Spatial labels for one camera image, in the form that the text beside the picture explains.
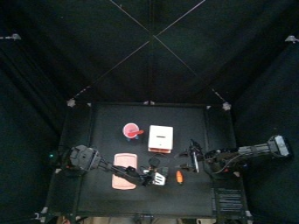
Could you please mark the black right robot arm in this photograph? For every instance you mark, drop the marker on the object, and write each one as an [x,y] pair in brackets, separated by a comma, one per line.
[249,150]

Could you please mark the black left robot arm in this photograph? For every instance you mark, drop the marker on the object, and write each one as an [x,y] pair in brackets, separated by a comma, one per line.
[90,159]

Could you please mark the orange toy carrot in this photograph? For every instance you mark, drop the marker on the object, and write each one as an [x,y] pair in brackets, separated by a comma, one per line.
[179,177]

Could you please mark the white rectangular box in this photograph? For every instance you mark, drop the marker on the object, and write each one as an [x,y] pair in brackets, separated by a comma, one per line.
[161,138]

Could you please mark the pink plastic tray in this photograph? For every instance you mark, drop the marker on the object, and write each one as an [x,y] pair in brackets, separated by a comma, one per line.
[125,171]

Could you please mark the red toy spoon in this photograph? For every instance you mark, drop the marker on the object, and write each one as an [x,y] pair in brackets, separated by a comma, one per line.
[137,133]

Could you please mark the red toy cup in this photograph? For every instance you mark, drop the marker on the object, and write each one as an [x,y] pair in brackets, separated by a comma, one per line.
[131,130]

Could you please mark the white text label sticker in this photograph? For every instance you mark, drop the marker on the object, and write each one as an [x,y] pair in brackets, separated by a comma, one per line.
[230,201]

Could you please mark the metal frame corner bracket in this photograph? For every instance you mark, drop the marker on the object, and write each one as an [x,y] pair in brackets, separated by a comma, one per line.
[71,102]
[226,106]
[149,102]
[15,37]
[291,38]

